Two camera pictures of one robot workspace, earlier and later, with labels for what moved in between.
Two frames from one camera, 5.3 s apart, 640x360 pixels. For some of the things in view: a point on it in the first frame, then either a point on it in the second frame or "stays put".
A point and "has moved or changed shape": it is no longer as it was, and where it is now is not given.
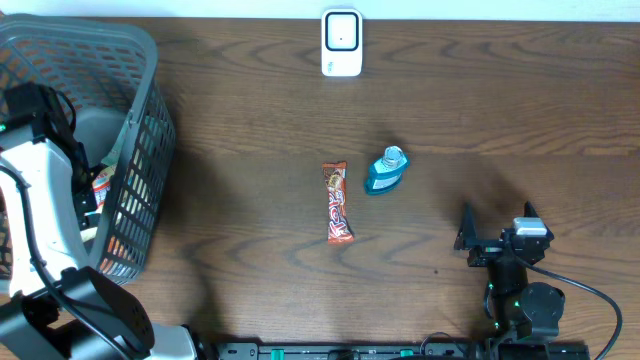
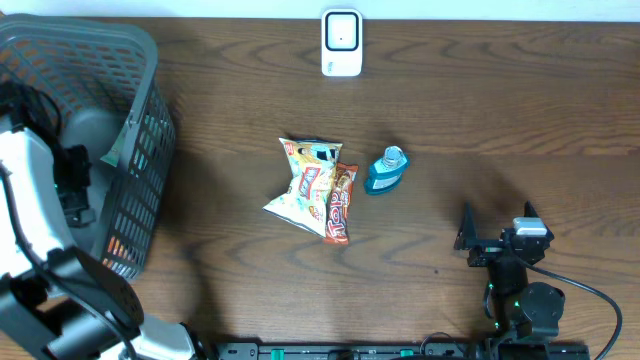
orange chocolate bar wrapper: (339, 227) has moved or changed shape
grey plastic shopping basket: (108, 74) stays put
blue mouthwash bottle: (387, 172) stays put
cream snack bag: (101, 184) → (305, 201)
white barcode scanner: (341, 42) stays put
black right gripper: (467, 239) stays put
